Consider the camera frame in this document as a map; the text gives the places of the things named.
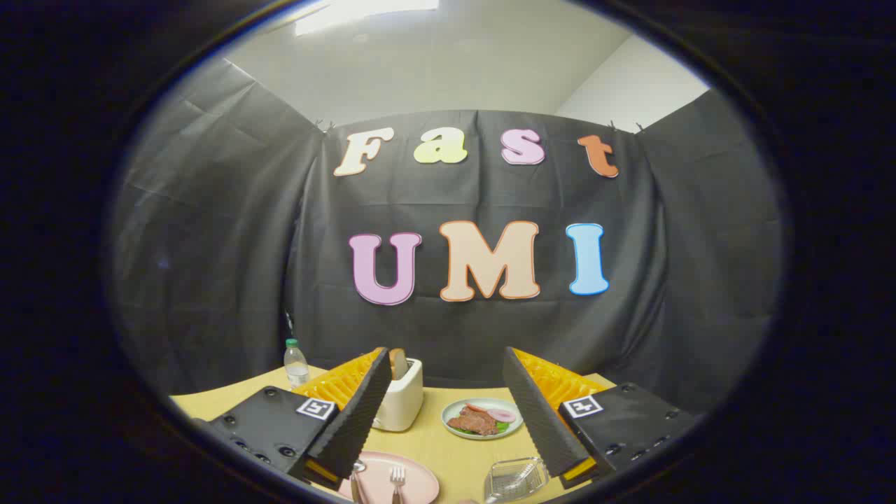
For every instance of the toasted bread slice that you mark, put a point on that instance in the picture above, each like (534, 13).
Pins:
(399, 364)

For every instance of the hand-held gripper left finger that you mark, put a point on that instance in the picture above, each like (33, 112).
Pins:
(360, 413)

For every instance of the cream white toaster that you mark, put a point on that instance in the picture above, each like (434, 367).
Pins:
(404, 402)

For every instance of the clear plastic water bottle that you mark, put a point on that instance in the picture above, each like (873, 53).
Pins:
(296, 367)

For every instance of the pink ham slice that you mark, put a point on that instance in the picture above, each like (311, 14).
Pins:
(501, 415)

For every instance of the pale green oval plate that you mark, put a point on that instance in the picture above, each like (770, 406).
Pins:
(455, 409)

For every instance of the brown meat slice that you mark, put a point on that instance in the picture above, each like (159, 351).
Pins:
(472, 421)

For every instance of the red tomato slice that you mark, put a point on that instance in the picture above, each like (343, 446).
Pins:
(476, 407)

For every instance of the green lettuce leaf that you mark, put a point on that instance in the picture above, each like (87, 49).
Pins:
(502, 426)

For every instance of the pink round plate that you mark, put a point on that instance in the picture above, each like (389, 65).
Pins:
(420, 483)

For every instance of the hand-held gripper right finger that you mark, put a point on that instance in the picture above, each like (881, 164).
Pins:
(535, 413)

